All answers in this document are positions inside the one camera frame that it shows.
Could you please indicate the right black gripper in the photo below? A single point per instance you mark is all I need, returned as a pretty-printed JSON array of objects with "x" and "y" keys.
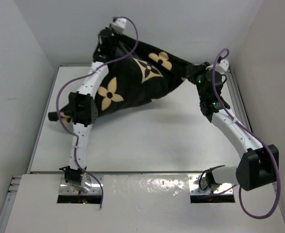
[{"x": 205, "y": 71}]

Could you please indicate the metal base plate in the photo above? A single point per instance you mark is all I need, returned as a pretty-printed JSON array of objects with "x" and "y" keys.
[
  {"x": 89, "y": 187},
  {"x": 198, "y": 187}
]

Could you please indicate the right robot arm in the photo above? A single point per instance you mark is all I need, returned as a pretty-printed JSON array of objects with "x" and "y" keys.
[{"x": 256, "y": 167}]

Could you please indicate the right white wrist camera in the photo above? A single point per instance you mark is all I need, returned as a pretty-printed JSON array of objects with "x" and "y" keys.
[{"x": 222, "y": 66}]

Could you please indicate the aluminium table frame rail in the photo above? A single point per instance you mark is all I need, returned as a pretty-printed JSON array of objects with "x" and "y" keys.
[{"x": 239, "y": 102}]

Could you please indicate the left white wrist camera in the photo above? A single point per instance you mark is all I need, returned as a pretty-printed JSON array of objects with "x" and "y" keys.
[{"x": 118, "y": 24}]

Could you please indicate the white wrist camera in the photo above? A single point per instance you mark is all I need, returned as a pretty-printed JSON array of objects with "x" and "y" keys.
[
  {"x": 222, "y": 66},
  {"x": 118, "y": 24}
]

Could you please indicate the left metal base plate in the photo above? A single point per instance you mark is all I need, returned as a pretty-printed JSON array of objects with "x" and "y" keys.
[{"x": 89, "y": 187}]

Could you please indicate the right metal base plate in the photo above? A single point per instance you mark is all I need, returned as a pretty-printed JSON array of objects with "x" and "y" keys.
[{"x": 198, "y": 187}]

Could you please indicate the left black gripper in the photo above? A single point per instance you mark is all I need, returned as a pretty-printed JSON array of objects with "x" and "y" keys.
[{"x": 115, "y": 34}]

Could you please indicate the black pillowcase with beige flowers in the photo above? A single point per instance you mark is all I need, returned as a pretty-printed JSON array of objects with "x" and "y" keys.
[{"x": 143, "y": 74}]

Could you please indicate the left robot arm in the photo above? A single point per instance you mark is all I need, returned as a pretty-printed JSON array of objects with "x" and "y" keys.
[{"x": 82, "y": 107}]

